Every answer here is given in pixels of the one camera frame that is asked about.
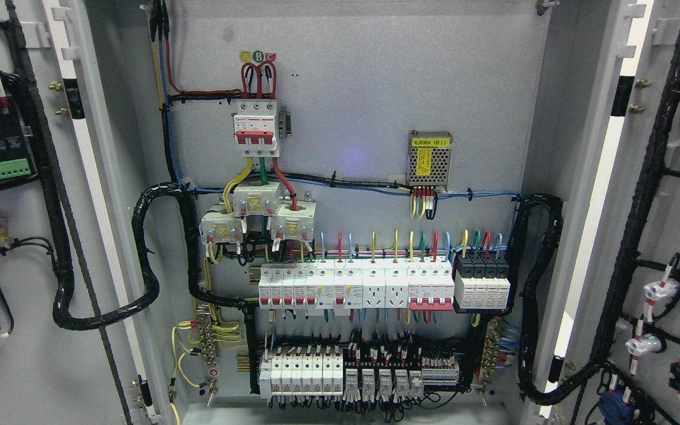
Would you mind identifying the grey cabinet door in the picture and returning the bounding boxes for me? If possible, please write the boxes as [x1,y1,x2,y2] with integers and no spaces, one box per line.
[0,1,165,424]
[508,1,680,424]

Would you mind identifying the grey electrical cabinet body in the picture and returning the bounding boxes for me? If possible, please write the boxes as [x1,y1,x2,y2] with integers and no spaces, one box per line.
[86,0,624,425]

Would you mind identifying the white current transformers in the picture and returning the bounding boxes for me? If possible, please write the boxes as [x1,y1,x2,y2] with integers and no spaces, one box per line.
[199,181,316,245]

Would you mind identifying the metal mesh power supply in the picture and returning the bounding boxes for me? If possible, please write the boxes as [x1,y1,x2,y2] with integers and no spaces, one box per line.
[407,130,453,189]

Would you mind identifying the white socket breaker row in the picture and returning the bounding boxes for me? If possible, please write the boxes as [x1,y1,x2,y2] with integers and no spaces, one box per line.
[257,258,455,316]

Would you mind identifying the white red main breaker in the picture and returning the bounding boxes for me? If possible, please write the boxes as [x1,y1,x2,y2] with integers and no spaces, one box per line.
[233,99,286,157]

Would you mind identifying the black white surge protector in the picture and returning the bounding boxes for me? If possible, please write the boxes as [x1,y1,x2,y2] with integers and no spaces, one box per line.
[453,255,512,316]

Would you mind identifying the black relay terminal row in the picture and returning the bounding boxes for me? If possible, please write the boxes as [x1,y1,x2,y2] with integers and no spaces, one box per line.
[341,334,462,410]

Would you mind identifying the white lower breaker row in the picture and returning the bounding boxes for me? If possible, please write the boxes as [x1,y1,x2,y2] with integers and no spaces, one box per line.
[257,344,345,403]

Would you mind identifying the black right cable harness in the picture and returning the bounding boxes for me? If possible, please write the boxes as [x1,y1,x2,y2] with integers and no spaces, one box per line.
[509,194,600,405]

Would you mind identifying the black cable harness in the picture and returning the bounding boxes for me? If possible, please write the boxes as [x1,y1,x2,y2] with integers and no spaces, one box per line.
[4,0,258,331]
[509,194,600,405]

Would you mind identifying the black left cable harness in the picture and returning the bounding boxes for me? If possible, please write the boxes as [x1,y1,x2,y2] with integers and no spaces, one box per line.
[4,0,258,331]

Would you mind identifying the yellow terminal post block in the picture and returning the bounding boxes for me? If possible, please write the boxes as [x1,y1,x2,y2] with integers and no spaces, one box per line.
[0,211,12,248]

